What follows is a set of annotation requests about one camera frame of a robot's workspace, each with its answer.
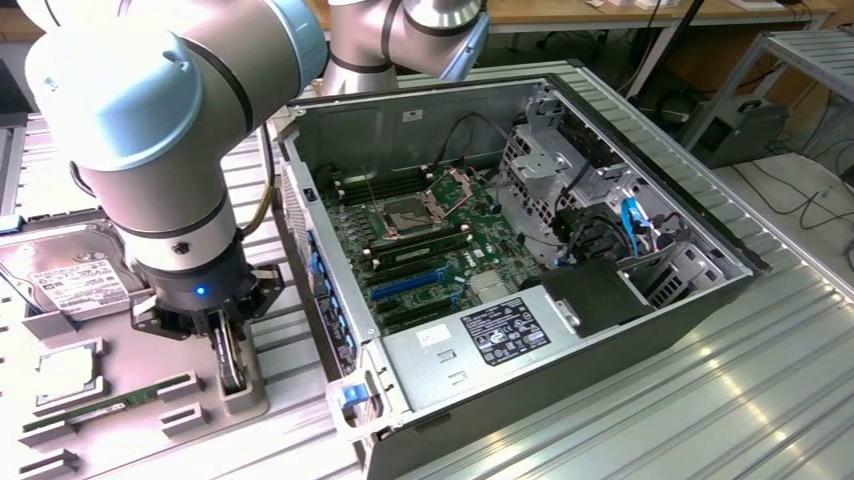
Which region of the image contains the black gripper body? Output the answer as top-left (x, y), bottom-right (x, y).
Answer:
top-left (136, 230), bottom-right (262, 315)

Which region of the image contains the grey parts rack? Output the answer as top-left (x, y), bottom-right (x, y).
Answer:
top-left (0, 259), bottom-right (272, 480)

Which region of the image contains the green ram stick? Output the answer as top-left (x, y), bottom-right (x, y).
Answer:
top-left (23, 373), bottom-right (192, 432)

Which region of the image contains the silver cpu chip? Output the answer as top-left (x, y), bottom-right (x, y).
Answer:
top-left (36, 346), bottom-right (99, 401)

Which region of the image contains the hard disk with blue carrier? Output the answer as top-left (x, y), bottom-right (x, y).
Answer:
top-left (0, 219), bottom-right (152, 321)

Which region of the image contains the black expansion slot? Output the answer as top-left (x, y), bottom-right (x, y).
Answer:
top-left (383, 299), bottom-right (455, 329)
top-left (364, 259), bottom-right (439, 285)

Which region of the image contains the blue expansion slot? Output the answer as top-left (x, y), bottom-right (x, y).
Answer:
top-left (368, 269), bottom-right (450, 302)

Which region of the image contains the blue case latch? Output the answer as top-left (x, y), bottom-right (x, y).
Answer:
top-left (336, 382), bottom-right (367, 409)

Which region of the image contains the installed ram stick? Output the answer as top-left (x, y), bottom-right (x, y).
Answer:
top-left (370, 232), bottom-right (472, 266)

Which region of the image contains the cpu socket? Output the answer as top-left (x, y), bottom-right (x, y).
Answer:
top-left (376, 192), bottom-right (442, 236)

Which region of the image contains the grey power supply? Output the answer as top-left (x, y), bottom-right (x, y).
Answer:
top-left (379, 294), bottom-right (582, 416)

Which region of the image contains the silver chipset heat sink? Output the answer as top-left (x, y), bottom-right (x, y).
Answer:
top-left (470, 272), bottom-right (520, 297)

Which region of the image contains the green motherboard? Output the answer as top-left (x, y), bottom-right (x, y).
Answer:
top-left (316, 159), bottom-right (535, 336)

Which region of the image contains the metal socket cover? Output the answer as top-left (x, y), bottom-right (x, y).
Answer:
top-left (423, 166), bottom-right (486, 209)

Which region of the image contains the silver drive cage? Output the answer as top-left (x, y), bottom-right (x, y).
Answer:
top-left (496, 82), bottom-right (653, 266)

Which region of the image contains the black fan shroud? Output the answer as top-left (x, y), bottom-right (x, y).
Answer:
top-left (539, 257), bottom-right (659, 341)

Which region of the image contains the open black pc case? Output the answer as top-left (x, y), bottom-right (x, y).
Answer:
top-left (266, 59), bottom-right (775, 480)

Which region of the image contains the silver disk bay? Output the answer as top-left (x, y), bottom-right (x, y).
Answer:
top-left (616, 239), bottom-right (755, 309)

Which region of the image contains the wooden desk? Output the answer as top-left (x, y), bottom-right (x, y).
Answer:
top-left (486, 0), bottom-right (835, 29)

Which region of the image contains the black equipment box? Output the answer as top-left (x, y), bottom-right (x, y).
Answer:
top-left (693, 97), bottom-right (793, 169)

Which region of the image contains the metal slat side table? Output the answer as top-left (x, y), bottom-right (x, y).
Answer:
top-left (723, 29), bottom-right (854, 151)

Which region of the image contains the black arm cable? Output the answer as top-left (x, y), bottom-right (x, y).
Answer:
top-left (239, 119), bottom-right (279, 236)

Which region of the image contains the black power wire bundle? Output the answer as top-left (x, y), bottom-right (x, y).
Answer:
top-left (552, 209), bottom-right (628, 261)

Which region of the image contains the blue disk wire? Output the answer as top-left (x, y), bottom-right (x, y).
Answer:
top-left (619, 194), bottom-right (646, 259)

